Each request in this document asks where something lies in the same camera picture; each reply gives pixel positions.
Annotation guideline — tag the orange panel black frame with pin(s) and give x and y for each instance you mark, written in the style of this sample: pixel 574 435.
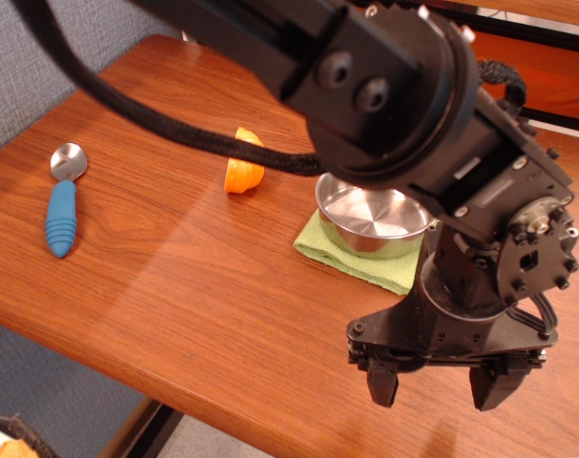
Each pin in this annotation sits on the orange panel black frame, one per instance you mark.
pixel 538 38

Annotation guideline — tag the orange toy in basket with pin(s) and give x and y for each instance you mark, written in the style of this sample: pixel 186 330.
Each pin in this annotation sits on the orange toy in basket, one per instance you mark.
pixel 17 449

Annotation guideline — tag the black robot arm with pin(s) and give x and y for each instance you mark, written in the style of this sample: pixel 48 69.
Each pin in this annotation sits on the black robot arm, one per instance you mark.
pixel 394 102

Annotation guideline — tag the small steel saucepan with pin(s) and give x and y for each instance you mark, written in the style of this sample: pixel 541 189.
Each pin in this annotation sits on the small steel saucepan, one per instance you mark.
pixel 376 225

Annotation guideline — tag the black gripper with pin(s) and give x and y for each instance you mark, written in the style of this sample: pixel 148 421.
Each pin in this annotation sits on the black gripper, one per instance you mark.
pixel 475 305

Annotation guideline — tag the green folded cloth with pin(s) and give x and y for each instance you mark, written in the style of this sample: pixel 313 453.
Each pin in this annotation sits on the green folded cloth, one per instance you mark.
pixel 395 275

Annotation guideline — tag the orange plastic half orange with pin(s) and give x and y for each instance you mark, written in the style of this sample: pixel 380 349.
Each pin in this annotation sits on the orange plastic half orange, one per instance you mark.
pixel 240 175

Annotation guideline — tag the blue handled metal spoon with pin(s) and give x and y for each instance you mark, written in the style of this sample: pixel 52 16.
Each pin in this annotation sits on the blue handled metal spoon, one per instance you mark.
pixel 68 163

